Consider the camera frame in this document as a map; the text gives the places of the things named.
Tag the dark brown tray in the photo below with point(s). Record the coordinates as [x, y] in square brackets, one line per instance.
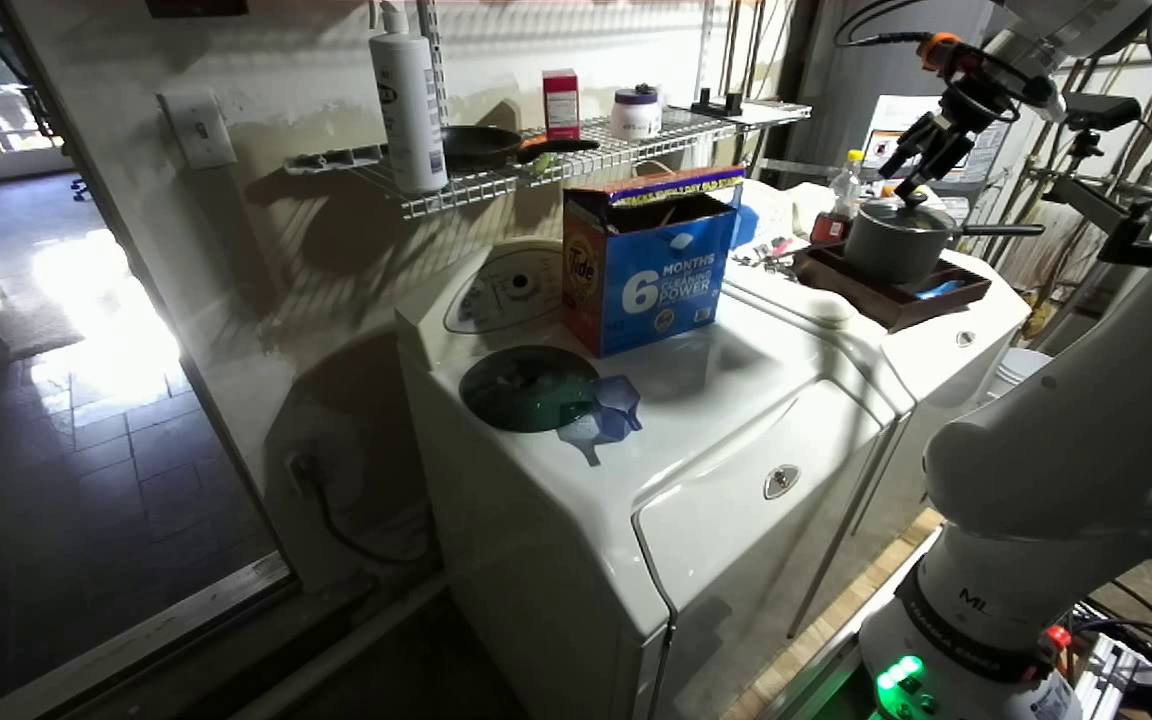
[889, 303]

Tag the translucent blue plastic cup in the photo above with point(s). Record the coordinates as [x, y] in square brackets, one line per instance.
[616, 405]

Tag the white washing machine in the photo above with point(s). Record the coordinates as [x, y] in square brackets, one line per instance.
[579, 535]

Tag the wooden base board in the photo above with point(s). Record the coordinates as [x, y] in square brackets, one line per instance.
[817, 633]

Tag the tall white bottle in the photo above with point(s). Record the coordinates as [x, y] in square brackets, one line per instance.
[410, 106]

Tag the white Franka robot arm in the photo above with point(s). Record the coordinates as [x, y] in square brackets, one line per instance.
[1068, 454]

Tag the small sauce bottle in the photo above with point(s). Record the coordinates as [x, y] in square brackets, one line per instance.
[841, 200]

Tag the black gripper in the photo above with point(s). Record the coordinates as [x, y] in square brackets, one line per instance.
[969, 106]

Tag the black frying pan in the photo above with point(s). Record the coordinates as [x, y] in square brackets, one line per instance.
[482, 144]

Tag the white jar with lid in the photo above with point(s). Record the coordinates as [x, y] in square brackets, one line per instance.
[638, 112]

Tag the blue Tide detergent box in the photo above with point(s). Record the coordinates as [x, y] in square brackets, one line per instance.
[659, 285]

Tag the green glowing device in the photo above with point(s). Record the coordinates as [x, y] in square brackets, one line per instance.
[901, 686]

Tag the black camera stand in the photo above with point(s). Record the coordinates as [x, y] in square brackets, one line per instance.
[1108, 173]

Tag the gray pot with lid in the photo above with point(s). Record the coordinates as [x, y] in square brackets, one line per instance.
[897, 241]

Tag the white wall outlet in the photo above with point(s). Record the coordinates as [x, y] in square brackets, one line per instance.
[203, 130]

